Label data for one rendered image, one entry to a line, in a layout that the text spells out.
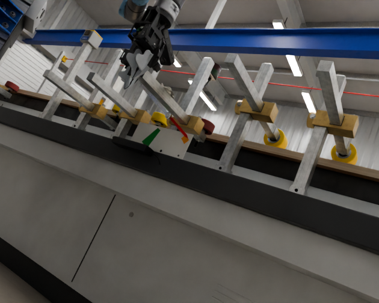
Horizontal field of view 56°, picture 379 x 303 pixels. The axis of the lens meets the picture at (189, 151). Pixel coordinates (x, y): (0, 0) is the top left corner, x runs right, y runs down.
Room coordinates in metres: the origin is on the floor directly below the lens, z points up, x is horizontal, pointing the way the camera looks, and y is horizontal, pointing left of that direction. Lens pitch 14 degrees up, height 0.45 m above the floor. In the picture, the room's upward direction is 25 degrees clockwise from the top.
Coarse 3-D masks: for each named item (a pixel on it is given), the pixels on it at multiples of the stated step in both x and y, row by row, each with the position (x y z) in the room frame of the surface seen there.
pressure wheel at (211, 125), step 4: (204, 120) 1.28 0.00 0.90; (208, 120) 1.28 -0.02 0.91; (204, 124) 1.28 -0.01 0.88; (208, 124) 1.28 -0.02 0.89; (212, 124) 1.29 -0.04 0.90; (204, 128) 1.29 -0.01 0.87; (208, 128) 1.28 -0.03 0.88; (212, 128) 1.29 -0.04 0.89; (204, 132) 1.31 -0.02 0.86; (208, 132) 1.31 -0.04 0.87; (212, 132) 1.31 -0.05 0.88; (196, 144) 1.31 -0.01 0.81
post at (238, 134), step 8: (264, 64) 1.11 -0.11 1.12; (264, 72) 1.10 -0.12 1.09; (272, 72) 1.12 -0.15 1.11; (256, 80) 1.11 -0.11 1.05; (264, 80) 1.09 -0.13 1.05; (256, 88) 1.10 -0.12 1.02; (264, 88) 1.11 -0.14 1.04; (240, 120) 1.10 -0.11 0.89; (248, 120) 1.10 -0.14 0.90; (240, 128) 1.10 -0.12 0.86; (248, 128) 1.12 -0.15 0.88; (232, 136) 1.11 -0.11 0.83; (240, 136) 1.09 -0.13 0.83; (232, 144) 1.10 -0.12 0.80; (240, 144) 1.11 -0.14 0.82; (224, 152) 1.11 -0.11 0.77; (232, 152) 1.09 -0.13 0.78; (224, 160) 1.10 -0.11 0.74; (232, 160) 1.10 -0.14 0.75
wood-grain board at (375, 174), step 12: (36, 96) 2.11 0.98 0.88; (48, 96) 2.04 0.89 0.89; (252, 144) 1.27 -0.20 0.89; (264, 144) 1.24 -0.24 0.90; (276, 156) 1.23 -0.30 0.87; (288, 156) 1.19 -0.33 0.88; (300, 156) 1.16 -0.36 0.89; (324, 168) 1.14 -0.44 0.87; (336, 168) 1.09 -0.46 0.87; (348, 168) 1.07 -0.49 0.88; (360, 168) 1.05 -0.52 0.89; (372, 180) 1.05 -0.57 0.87
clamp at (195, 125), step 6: (168, 120) 1.26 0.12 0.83; (174, 120) 1.24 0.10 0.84; (192, 120) 1.20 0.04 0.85; (198, 120) 1.19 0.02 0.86; (180, 126) 1.22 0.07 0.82; (186, 126) 1.21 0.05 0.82; (192, 126) 1.19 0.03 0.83; (198, 126) 1.20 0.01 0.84; (192, 132) 1.23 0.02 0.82; (198, 132) 1.22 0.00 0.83
